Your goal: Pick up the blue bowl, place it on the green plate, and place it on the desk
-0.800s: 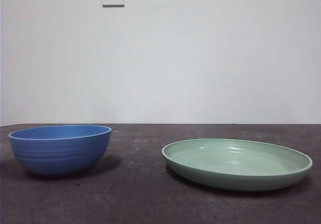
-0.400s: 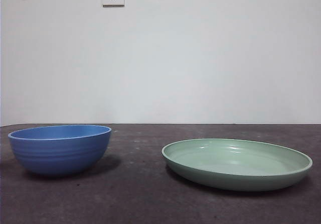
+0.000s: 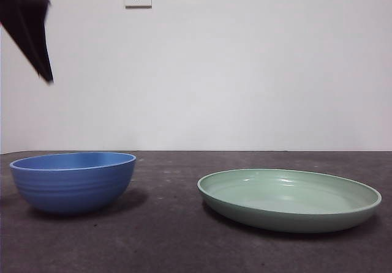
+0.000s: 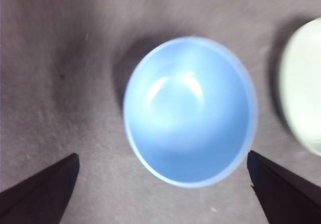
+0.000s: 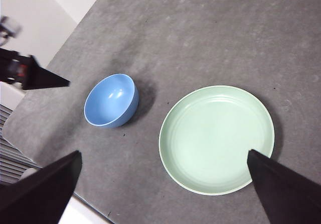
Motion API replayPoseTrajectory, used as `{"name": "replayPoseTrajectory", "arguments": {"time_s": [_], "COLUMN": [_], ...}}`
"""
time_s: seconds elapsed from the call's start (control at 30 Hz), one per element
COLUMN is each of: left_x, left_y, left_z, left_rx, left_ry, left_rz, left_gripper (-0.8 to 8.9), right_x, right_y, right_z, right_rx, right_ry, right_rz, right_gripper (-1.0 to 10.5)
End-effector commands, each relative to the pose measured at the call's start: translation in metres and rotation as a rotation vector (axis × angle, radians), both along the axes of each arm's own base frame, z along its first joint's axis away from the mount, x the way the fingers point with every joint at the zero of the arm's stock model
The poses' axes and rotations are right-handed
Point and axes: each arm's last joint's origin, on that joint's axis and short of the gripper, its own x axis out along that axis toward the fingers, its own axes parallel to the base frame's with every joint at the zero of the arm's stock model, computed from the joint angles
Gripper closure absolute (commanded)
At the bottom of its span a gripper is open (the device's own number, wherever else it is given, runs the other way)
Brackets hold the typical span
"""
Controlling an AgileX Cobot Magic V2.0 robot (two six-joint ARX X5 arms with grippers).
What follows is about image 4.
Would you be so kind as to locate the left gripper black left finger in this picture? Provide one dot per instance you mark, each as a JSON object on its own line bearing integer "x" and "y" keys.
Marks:
{"x": 37, "y": 199}

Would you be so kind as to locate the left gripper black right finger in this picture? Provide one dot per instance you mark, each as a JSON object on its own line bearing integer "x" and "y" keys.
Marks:
{"x": 288, "y": 196}

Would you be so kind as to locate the green round plate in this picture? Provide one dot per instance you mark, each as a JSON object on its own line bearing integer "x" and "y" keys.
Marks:
{"x": 306, "y": 83}

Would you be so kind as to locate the blue ribbed bowl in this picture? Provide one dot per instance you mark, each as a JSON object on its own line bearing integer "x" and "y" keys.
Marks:
{"x": 190, "y": 123}

